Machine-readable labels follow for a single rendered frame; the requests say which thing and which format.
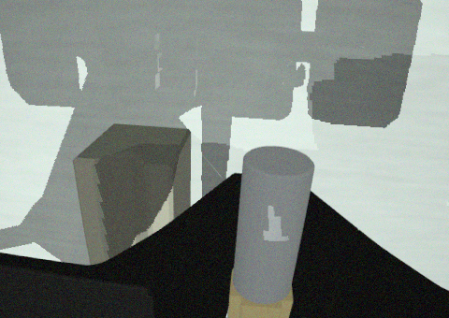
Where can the light grey cylinder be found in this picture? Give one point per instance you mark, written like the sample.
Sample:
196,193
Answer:
273,199

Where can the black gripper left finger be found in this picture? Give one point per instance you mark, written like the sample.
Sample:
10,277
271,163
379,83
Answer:
181,271

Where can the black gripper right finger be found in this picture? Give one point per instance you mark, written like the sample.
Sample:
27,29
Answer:
342,273

